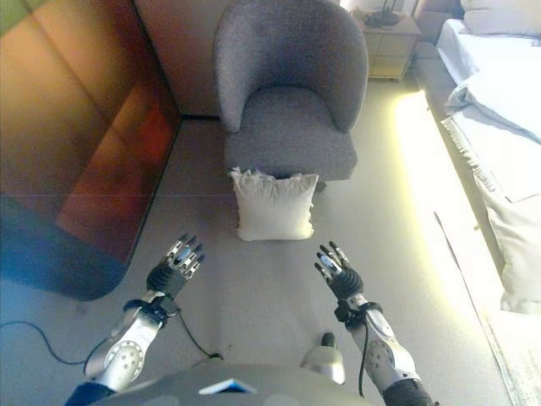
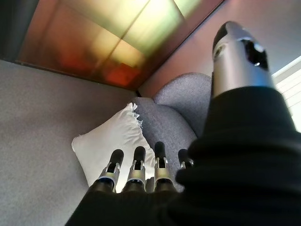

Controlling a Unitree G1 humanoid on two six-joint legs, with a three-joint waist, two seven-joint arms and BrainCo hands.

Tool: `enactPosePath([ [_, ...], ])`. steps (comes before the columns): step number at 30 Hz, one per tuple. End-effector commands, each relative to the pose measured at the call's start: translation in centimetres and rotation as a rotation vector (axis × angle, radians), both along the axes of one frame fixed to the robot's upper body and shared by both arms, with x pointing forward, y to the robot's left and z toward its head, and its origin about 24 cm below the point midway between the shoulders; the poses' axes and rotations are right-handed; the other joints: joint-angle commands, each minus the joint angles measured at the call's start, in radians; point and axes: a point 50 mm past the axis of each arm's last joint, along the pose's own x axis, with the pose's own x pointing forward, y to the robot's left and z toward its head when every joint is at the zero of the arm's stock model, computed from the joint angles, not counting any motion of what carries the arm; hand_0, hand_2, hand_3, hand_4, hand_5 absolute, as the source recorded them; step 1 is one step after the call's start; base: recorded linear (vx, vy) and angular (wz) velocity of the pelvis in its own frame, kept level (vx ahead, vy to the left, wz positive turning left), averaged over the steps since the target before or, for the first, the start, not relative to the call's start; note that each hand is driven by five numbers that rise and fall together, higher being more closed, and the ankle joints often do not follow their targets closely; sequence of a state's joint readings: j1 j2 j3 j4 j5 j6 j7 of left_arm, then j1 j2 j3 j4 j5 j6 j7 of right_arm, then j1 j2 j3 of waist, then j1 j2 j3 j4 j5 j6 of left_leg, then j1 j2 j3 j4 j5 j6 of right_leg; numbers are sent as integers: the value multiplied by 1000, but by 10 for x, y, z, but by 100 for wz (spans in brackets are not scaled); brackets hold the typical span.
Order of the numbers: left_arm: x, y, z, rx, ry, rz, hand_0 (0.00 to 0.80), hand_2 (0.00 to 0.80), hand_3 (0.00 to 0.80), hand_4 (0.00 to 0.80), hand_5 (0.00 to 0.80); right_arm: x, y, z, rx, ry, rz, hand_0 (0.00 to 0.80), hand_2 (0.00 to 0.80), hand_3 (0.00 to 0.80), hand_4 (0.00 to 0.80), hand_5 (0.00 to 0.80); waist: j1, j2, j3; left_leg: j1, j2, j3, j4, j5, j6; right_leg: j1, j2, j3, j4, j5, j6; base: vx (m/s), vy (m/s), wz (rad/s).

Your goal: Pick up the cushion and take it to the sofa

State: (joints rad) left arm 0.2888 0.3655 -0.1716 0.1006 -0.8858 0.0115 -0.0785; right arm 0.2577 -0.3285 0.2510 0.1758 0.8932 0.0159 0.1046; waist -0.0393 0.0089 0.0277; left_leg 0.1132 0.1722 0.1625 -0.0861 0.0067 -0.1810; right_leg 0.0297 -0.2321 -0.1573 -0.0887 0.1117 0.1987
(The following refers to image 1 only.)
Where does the glossy brown wooden wardrobe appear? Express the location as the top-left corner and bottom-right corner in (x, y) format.
(0, 0), (183, 302)

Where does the cardboard box with black stand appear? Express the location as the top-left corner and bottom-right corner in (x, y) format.
(358, 10), (423, 81)

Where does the silver right robot leg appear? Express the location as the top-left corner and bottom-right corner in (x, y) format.
(300, 332), (347, 385)

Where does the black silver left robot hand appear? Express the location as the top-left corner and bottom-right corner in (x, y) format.
(146, 233), (207, 299)

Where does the grey upholstered tub armchair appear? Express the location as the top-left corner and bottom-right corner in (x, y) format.
(212, 0), (369, 191)

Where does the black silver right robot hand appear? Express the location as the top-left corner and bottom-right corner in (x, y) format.
(313, 240), (365, 300)

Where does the white fringed cushion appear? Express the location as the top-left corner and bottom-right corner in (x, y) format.
(229, 167), (320, 243)

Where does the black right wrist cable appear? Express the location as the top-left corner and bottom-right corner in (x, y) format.
(357, 321), (371, 398)

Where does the bed with white bedding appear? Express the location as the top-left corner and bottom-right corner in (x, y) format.
(413, 0), (541, 314)

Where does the black floor cable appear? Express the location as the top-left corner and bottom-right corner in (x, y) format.
(0, 321), (90, 365)

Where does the grey robot torso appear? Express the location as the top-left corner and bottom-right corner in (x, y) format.
(65, 359), (381, 406)

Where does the black lamp base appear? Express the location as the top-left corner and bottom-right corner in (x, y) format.
(365, 0), (401, 29)

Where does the pale floor mat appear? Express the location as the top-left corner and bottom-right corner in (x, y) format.
(481, 312), (541, 406)

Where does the white bed pillow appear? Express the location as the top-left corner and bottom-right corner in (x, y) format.
(458, 0), (541, 37)

